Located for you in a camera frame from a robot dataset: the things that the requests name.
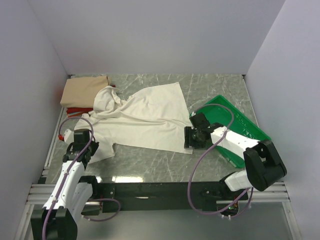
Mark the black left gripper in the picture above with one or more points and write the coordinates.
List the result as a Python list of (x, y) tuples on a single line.
[(94, 147)]

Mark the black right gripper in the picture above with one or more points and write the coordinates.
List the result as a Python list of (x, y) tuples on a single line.
[(188, 141)]

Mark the white t shirt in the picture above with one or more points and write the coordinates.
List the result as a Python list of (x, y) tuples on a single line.
[(153, 118)]

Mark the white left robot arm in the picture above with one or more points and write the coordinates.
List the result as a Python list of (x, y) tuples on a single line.
[(57, 219)]

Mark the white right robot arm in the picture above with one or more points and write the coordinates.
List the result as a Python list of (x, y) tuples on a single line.
[(262, 162)]

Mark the folded orange t shirt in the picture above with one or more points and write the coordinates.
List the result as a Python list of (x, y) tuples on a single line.
[(75, 114)]

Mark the folded red t shirt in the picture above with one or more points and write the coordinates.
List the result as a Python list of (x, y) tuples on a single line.
[(78, 110)]

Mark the green plastic tray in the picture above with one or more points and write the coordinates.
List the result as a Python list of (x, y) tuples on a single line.
[(241, 125)]

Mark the folded beige t shirt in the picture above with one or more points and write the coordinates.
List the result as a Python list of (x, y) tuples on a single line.
[(88, 81)]

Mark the black base beam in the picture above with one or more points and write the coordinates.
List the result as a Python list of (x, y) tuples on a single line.
[(148, 196)]

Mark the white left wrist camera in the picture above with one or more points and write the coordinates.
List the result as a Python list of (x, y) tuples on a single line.
[(67, 137)]

